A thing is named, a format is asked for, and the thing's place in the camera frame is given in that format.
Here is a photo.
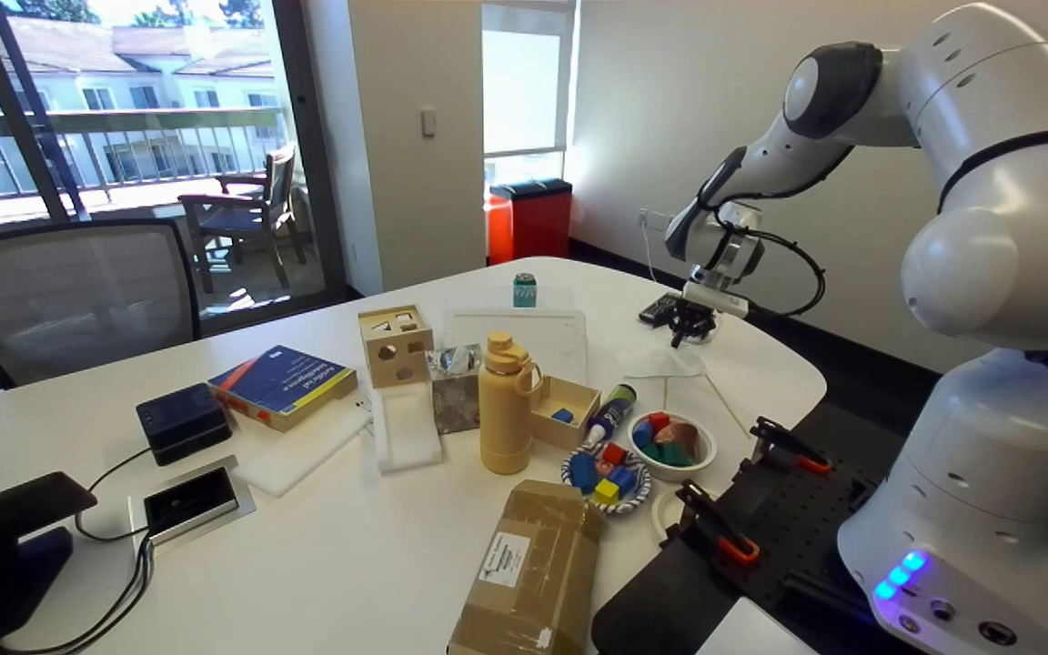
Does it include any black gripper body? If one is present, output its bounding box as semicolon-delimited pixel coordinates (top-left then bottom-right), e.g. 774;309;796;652
665;296;720;336

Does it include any black remote control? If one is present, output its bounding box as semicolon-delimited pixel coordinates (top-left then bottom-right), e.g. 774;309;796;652
635;290;682;333

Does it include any dark red wooden block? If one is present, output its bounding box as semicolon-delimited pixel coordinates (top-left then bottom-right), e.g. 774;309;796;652
665;419;706;454

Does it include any blue green marker bottle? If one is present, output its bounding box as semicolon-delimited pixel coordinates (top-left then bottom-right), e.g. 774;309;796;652
583;384;639;449

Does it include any open wooden box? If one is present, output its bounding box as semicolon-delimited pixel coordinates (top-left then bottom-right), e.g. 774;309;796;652
531;377;604;454

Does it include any white bowl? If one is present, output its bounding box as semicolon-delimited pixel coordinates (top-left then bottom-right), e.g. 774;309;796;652
627;409;720;482

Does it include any black orange clamp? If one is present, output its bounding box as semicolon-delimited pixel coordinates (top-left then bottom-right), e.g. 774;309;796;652
748;414;836;482
673;476;763;572

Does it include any blue patterned paper plate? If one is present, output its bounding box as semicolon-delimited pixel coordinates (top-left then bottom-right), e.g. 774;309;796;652
559;440;656;521

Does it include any red bin black lid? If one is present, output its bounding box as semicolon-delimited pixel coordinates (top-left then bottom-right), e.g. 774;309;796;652
510;178;576;262

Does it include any white round lid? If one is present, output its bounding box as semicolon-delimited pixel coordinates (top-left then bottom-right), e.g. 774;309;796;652
649;484;703;544

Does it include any yellow mustard bottle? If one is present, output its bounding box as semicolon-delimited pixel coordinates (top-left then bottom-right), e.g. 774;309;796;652
477;333;549;482

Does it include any orange bin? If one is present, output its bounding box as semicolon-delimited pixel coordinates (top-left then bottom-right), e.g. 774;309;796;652
484;193;517;266

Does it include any brown cardboard box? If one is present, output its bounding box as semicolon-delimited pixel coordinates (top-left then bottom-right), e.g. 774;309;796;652
444;476;610;655

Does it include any wooden shape sorter cube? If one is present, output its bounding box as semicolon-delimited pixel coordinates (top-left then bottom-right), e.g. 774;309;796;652
356;301;436;395

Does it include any white cutting board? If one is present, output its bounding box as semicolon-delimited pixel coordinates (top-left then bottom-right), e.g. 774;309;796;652
225;396;373;503

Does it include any blue orange book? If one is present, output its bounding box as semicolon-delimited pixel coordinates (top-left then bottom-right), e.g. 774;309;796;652
206;341;359;434

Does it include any dark patio chair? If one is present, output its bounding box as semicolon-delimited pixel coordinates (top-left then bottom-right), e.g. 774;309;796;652
176;144;310;305

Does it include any small black box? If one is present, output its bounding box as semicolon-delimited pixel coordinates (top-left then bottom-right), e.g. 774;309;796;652
133;384;235;471

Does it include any table power outlet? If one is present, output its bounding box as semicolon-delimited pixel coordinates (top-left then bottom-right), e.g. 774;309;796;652
125;454;259;545

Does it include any grey mesh office chair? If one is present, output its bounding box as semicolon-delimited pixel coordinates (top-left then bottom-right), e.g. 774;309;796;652
0;215;205;395

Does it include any black tablet stand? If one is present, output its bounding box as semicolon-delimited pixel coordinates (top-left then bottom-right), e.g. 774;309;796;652
0;471;102;655

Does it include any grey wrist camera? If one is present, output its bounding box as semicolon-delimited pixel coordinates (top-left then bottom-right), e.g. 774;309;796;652
698;229;771;296

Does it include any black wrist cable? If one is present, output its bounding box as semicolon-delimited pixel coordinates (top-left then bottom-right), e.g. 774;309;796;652
717;215;828;322

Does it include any black robot mount plate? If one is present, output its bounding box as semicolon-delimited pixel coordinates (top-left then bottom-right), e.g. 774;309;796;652
591;396;916;655

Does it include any black table cable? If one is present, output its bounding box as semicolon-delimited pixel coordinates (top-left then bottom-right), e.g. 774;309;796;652
0;443;159;655

